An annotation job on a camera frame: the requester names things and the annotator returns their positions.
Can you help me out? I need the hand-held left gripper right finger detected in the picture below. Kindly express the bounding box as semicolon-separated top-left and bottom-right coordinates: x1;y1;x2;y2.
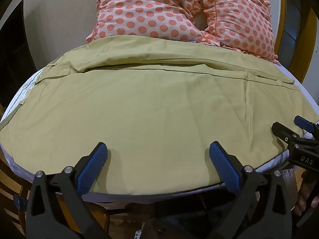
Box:
209;141;296;239

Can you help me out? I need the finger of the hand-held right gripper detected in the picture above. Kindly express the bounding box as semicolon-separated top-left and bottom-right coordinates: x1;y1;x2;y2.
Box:
293;116;319;134
271;121;298;145

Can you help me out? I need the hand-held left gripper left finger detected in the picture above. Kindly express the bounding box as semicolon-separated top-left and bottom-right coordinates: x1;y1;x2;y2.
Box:
27;142;113;239

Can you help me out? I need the olive green bed sheet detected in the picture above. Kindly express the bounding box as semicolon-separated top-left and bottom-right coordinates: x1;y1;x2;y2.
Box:
0;36;319;198

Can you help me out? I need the person's right hand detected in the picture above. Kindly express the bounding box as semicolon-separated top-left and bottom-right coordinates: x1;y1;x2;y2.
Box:
293;176;315;216

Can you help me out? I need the pink polka dot pillow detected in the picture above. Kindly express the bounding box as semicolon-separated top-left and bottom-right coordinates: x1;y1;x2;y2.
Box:
194;0;279;63
86;0;208;44

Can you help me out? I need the yellow wooden window frame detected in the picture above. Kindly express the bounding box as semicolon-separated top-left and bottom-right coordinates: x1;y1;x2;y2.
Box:
274;0;319;86

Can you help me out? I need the wooden bed frame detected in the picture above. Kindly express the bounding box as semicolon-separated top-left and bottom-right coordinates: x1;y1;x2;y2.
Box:
0;152;155;239

